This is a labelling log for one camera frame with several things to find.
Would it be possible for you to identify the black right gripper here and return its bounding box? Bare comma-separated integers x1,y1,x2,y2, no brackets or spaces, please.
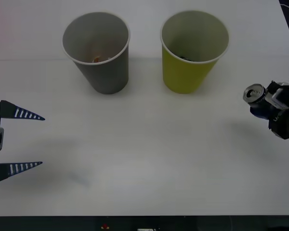
250,102,289,141

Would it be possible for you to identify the silver drink can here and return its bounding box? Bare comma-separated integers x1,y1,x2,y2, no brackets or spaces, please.
242,83,267,109

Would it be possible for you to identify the yellow-green plastic waste bin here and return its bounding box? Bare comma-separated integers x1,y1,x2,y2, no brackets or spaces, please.
159,10,231,94

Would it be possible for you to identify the grey plastic waste bin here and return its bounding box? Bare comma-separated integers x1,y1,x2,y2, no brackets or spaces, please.
61,11,131,95

